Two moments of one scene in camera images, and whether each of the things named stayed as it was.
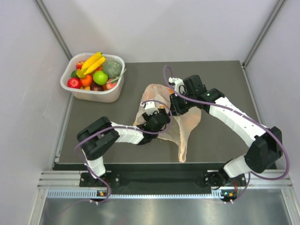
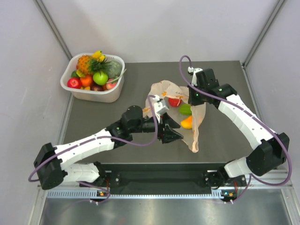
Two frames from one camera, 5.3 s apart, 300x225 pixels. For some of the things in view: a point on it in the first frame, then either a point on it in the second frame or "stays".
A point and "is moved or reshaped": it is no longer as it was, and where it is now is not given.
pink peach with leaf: (111, 84) stays
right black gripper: (175, 106) -> (191, 100)
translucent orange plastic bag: (181, 126) is moved or reshaped
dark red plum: (95, 87) stays
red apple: (74, 83) stays
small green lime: (74, 74) stays
